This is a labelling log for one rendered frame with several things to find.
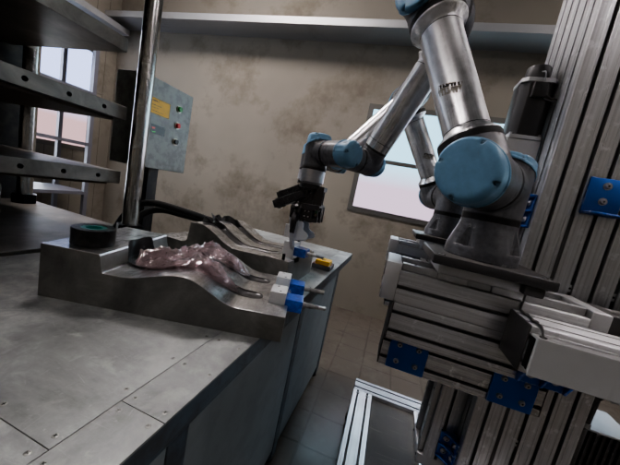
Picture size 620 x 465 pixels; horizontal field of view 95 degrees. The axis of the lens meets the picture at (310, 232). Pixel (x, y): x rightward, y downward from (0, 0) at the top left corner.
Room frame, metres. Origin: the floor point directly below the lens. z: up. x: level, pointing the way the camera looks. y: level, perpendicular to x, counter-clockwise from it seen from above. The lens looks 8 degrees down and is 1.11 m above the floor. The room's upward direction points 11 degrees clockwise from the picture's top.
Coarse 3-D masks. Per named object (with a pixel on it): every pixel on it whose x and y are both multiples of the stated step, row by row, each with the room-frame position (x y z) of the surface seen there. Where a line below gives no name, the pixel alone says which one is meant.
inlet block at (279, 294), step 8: (272, 288) 0.62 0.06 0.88; (280, 288) 0.63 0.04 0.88; (272, 296) 0.60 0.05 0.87; (280, 296) 0.60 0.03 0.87; (288, 296) 0.62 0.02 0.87; (296, 296) 0.63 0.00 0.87; (280, 304) 0.60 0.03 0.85; (288, 304) 0.61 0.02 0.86; (296, 304) 0.61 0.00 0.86; (304, 304) 0.62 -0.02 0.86; (312, 304) 0.62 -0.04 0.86; (296, 312) 0.61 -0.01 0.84
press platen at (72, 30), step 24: (0, 0) 0.93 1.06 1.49; (24, 0) 0.90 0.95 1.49; (48, 0) 0.91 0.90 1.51; (0, 24) 1.13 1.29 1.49; (24, 24) 1.08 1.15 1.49; (48, 24) 1.04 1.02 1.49; (72, 24) 1.00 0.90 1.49; (96, 24) 1.05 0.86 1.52; (72, 48) 1.24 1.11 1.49; (96, 48) 1.18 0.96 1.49; (120, 48) 1.13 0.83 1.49
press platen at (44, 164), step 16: (0, 160) 0.80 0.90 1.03; (16, 160) 0.84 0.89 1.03; (32, 160) 0.87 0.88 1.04; (48, 160) 0.97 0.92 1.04; (64, 160) 1.14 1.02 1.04; (48, 176) 0.92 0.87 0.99; (64, 176) 0.96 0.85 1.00; (80, 176) 1.01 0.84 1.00; (96, 176) 1.06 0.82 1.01; (112, 176) 1.12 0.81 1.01
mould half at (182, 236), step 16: (192, 224) 0.95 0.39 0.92; (208, 224) 0.95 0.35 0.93; (224, 224) 1.03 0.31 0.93; (176, 240) 0.96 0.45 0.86; (192, 240) 0.94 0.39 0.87; (208, 240) 0.93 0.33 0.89; (224, 240) 0.92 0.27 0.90; (240, 240) 1.00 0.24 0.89; (240, 256) 0.89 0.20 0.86; (256, 256) 0.87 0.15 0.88; (272, 256) 0.87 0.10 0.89; (272, 272) 0.86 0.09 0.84; (288, 272) 0.85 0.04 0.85; (304, 272) 1.03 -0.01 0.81
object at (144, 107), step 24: (144, 24) 1.14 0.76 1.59; (24, 48) 1.33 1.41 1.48; (144, 48) 1.14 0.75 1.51; (144, 72) 1.14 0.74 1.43; (144, 96) 1.15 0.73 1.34; (24, 120) 1.33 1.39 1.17; (144, 120) 1.15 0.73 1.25; (24, 144) 1.34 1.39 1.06; (144, 144) 1.16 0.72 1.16; (144, 168) 1.18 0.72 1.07; (24, 192) 1.34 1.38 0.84
